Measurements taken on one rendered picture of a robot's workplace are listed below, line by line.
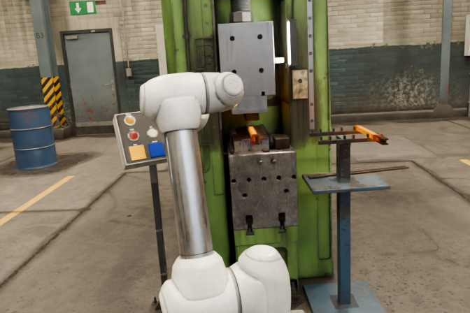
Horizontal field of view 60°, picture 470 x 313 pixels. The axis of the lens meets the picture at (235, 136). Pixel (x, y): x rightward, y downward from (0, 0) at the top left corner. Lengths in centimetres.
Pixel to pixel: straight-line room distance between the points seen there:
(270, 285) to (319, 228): 150
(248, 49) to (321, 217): 116
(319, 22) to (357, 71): 603
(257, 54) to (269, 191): 78
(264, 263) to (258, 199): 114
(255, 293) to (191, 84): 63
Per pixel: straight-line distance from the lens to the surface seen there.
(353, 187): 219
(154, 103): 120
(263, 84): 229
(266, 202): 237
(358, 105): 856
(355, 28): 848
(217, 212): 259
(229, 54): 227
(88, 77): 896
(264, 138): 233
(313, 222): 269
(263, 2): 279
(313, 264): 282
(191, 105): 121
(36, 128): 653
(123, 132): 214
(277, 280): 127
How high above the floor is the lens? 146
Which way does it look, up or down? 11 degrees down
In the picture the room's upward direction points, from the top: 3 degrees counter-clockwise
